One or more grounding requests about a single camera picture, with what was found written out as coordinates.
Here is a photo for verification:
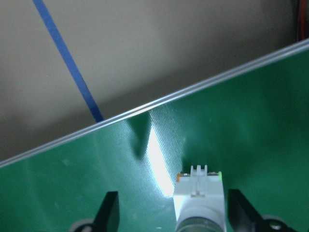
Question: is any green push button white base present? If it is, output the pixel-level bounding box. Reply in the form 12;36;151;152
173;165;228;232

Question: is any green conveyor belt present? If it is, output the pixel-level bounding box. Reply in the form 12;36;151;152
0;38;309;232

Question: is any red and black wire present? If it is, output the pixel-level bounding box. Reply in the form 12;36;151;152
296;0;309;42

